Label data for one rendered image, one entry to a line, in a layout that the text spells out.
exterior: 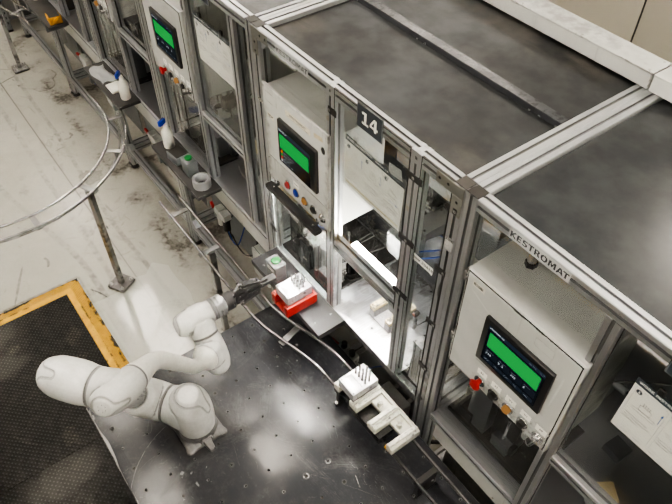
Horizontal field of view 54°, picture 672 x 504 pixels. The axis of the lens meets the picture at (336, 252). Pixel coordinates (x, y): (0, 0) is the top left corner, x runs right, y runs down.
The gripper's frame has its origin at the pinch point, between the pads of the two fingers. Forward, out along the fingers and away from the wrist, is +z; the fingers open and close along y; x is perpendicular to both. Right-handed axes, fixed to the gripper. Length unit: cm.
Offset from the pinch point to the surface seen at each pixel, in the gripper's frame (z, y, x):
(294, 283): 13.3, -12.5, 0.9
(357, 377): 10, -21, -48
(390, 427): 11, -30, -69
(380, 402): 12, -25, -61
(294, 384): -4, -46, -23
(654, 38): 381, -51, 68
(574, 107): 80, 87, -62
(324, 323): 15.8, -23.0, -17.6
